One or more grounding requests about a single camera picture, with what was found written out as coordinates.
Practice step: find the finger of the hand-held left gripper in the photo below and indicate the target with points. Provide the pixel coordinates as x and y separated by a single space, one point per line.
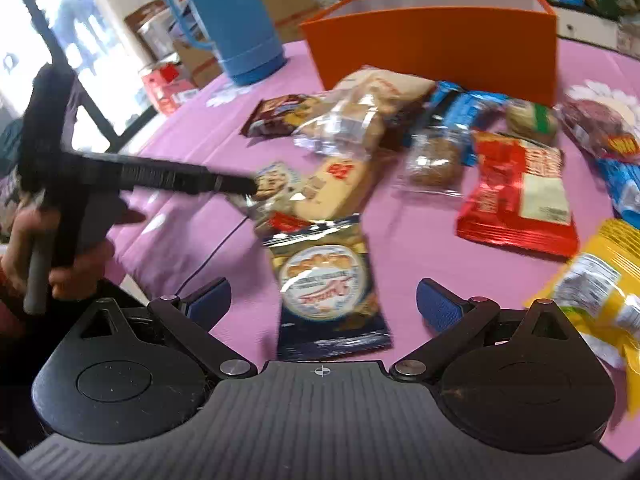
190 180

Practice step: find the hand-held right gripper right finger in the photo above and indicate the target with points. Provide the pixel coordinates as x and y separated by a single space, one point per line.
439 305

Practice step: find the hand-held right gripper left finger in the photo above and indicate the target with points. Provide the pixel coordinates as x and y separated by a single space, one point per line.
210 304

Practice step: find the chocolate chip cookie packet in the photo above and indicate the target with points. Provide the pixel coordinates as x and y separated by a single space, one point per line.
272 185

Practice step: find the dark blue cookie packet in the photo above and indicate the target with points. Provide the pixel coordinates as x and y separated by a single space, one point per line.
325 285

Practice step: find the red snack packet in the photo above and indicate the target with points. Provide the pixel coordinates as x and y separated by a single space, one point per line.
515 195

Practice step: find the clear packet of brown cookies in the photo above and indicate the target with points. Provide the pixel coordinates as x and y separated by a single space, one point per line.
435 160

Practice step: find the yellow chip bag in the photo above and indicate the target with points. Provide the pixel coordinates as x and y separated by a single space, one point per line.
600 280

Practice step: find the clear bag of pale biscuits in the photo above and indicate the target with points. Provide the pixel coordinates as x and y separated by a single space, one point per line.
360 105

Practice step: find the clear bag of chocolate cookies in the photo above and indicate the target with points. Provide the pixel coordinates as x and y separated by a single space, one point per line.
600 125

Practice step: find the orange box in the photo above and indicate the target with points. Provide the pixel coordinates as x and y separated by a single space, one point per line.
440 45

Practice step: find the person's left hand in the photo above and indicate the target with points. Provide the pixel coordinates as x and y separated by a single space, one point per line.
20 240

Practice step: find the pink flower print tablecloth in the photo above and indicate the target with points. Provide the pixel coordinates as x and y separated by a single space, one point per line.
410 240

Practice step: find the red box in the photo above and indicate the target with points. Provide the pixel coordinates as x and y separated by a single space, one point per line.
165 87

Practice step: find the dark brown cookie packet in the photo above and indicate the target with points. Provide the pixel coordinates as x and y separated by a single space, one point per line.
280 115

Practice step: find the cardboard box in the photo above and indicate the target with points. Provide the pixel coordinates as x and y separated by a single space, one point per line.
197 62
290 5

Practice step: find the pale wafer packet red label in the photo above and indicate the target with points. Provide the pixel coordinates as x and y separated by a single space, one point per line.
340 185

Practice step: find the blue thermos jug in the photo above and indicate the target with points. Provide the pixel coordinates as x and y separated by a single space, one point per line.
235 20

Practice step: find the blue wrapper snack packet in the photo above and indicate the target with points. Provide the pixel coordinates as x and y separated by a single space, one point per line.
465 107

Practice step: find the green label clear cookie packet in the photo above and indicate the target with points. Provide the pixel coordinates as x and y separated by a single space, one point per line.
532 120

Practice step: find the light blue snack packet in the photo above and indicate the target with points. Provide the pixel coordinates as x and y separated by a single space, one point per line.
622 190

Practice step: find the white drawer cabinet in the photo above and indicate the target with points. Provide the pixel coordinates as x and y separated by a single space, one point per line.
587 27

